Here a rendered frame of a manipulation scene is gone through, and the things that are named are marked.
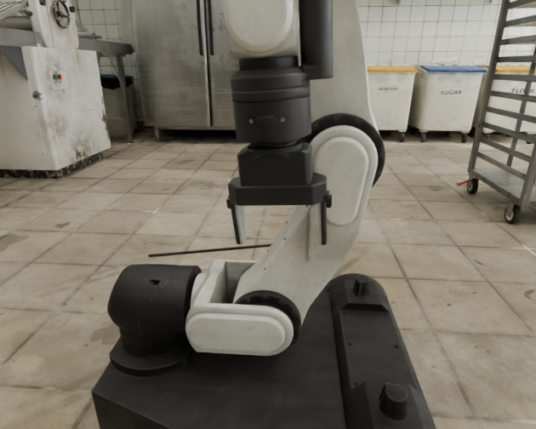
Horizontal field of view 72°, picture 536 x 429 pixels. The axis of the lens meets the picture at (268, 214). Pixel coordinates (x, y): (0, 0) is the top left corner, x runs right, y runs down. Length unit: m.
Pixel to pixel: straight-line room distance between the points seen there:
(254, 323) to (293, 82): 0.45
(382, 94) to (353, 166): 3.53
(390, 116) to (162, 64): 2.32
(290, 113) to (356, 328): 0.61
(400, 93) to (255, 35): 3.78
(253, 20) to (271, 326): 0.51
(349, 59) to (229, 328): 0.50
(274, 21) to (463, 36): 4.64
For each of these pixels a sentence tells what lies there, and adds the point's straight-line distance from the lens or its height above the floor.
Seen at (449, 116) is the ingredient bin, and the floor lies 0.28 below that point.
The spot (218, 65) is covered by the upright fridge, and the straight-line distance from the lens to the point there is 3.81.
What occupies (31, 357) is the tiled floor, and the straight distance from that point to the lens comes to 1.28.
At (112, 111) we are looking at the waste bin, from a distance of 4.64.
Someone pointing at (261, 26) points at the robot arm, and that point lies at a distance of 0.38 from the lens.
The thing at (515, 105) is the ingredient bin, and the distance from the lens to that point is 4.55.
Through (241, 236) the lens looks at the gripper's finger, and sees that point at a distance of 0.48.
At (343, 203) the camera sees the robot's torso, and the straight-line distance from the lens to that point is 0.59.
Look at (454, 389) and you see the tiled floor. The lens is 1.12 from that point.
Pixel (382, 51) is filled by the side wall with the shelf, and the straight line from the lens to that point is 4.74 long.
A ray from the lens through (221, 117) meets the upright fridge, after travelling 3.84.
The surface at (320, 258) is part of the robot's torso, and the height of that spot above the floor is 0.43.
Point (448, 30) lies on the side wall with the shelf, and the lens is 4.93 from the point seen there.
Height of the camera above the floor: 0.75
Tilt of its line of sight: 22 degrees down
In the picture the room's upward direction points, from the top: straight up
